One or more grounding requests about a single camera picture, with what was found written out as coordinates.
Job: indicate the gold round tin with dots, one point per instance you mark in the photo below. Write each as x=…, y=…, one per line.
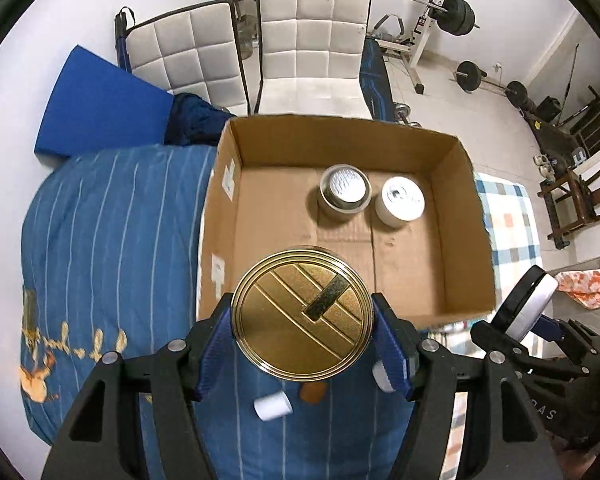
x=302, y=314

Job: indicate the blue foam mat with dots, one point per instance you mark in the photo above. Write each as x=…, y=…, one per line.
x=97, y=106

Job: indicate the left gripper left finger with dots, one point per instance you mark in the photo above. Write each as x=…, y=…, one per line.
x=101, y=437

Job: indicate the checkered quilt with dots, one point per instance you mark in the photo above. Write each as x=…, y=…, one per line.
x=515, y=244

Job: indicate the cardboard box with blue print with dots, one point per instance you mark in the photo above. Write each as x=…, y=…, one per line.
x=264, y=196

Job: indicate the orange white cloth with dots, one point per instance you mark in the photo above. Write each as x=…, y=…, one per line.
x=581, y=286

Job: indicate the blue striped bedsheet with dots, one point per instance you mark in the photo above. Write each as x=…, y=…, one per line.
x=109, y=258

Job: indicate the brown wooden chair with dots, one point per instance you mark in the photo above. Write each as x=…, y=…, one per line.
x=584, y=198

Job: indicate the white black round container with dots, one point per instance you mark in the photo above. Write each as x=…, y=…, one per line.
x=525, y=304

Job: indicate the white padded chair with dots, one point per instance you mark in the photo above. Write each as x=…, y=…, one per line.
x=310, y=57
x=189, y=50

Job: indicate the weight bench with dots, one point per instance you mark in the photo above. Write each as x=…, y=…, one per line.
x=374, y=78

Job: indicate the white round jar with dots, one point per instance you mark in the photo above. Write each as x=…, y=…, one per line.
x=399, y=201

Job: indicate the brown walnut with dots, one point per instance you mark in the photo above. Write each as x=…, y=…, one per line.
x=313, y=392

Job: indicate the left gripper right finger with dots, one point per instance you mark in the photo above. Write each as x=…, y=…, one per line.
x=503, y=436

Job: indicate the small white cylinder bottle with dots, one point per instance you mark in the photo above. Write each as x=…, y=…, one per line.
x=272, y=406

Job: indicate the white padded chair left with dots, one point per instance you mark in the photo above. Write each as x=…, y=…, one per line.
x=189, y=50

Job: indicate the barbell on floor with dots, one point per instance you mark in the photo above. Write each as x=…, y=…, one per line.
x=470, y=77

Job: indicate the white padded chair right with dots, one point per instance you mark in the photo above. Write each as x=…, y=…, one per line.
x=310, y=57

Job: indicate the silver lidded glass jar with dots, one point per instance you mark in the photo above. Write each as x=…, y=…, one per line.
x=343, y=192

